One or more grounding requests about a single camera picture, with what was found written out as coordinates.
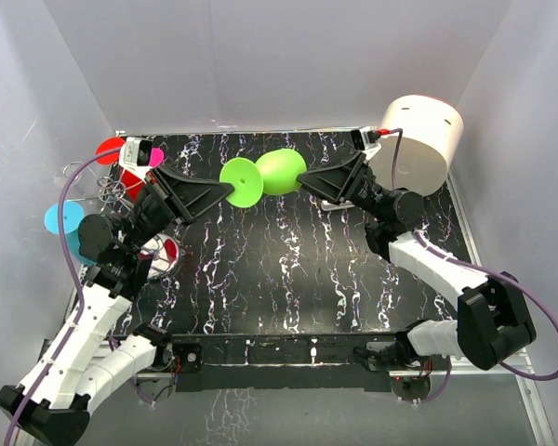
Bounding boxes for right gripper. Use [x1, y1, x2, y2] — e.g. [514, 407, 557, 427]
[289, 151, 387, 223]

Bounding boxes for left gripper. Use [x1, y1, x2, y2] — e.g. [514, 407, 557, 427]
[127, 164, 236, 251]

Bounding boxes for green wine glass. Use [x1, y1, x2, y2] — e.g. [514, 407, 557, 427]
[219, 148, 307, 208]

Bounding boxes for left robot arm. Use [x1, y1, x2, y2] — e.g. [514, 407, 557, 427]
[0, 165, 234, 445]

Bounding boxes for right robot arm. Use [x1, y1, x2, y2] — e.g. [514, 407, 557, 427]
[298, 153, 537, 370]

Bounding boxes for magenta wine glass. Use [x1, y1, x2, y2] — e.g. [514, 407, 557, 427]
[149, 148, 165, 167]

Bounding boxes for red wine glass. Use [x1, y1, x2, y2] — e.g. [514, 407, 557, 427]
[95, 137, 144, 202]

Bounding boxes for chrome wine glass rack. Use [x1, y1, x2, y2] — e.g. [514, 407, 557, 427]
[67, 166, 179, 281]

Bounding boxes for blue wine glass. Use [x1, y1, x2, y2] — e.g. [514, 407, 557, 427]
[44, 201, 94, 265]

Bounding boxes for small white rectangular block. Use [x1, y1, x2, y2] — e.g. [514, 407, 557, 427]
[321, 200, 341, 212]

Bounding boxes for white cylindrical container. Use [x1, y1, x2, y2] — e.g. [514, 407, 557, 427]
[369, 95, 464, 196]

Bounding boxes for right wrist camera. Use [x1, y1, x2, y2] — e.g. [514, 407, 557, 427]
[350, 126, 381, 151]

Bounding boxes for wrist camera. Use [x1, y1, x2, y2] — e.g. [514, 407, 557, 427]
[119, 137, 153, 168]
[350, 126, 381, 151]

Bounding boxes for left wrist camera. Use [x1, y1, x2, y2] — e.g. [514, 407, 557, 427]
[119, 137, 153, 168]

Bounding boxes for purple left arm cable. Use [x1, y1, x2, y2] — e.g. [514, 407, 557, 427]
[2, 152, 126, 446]

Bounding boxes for black front mounting rail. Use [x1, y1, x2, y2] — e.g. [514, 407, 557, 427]
[92, 330, 480, 396]

